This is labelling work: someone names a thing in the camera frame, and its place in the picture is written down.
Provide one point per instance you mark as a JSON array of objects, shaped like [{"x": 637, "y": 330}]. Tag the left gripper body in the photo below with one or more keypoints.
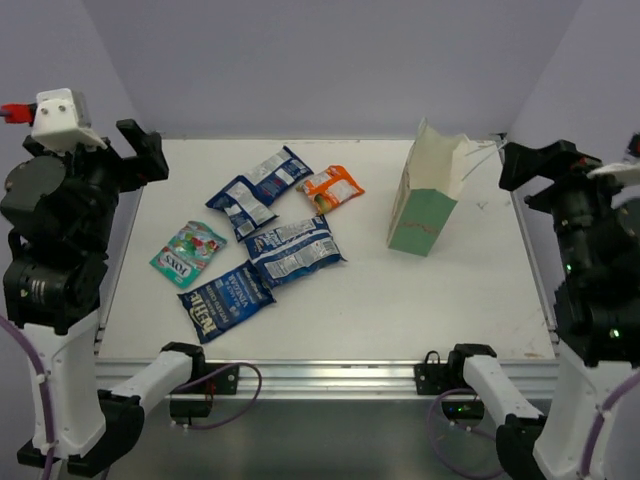
[{"x": 138, "y": 163}]

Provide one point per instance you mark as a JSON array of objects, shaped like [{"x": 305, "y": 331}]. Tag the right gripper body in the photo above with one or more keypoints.
[{"x": 577, "y": 200}]

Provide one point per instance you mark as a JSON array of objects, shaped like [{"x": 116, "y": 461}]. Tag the green paper bag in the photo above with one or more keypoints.
[{"x": 433, "y": 177}]

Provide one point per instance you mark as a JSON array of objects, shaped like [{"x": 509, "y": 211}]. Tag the green candy bag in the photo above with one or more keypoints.
[{"x": 184, "y": 257}]

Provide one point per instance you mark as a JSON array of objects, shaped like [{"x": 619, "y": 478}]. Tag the blue white snack bag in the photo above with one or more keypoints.
[{"x": 270, "y": 179}]

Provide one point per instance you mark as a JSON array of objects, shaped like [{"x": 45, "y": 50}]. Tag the orange white snack bag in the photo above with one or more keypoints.
[{"x": 330, "y": 188}]

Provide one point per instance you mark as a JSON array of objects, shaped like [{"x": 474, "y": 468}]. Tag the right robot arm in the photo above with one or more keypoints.
[{"x": 596, "y": 311}]

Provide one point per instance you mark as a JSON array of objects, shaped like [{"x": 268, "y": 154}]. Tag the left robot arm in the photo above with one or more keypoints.
[{"x": 61, "y": 208}]

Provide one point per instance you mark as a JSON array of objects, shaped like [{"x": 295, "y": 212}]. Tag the right black control box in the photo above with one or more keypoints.
[{"x": 463, "y": 410}]

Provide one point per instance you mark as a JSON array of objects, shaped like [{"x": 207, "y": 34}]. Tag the black control box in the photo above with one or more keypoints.
[
  {"x": 463, "y": 410},
  {"x": 185, "y": 410}
]

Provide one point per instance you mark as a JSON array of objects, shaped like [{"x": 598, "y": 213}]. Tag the left black control box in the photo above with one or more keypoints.
[{"x": 185, "y": 410}]

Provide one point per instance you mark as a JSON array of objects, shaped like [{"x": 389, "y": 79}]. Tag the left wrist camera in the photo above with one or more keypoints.
[{"x": 59, "y": 120}]

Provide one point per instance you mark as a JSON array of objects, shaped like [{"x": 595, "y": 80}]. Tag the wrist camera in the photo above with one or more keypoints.
[
  {"x": 627, "y": 171},
  {"x": 59, "y": 120}
]

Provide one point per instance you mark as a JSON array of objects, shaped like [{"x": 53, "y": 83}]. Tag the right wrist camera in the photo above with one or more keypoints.
[{"x": 627, "y": 171}]

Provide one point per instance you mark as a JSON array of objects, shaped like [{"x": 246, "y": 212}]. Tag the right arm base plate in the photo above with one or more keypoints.
[{"x": 433, "y": 379}]

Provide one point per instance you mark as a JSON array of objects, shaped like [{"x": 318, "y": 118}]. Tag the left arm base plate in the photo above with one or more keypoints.
[{"x": 224, "y": 383}]

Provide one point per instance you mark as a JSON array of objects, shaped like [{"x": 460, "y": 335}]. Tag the aluminium rail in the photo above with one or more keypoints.
[{"x": 276, "y": 379}]

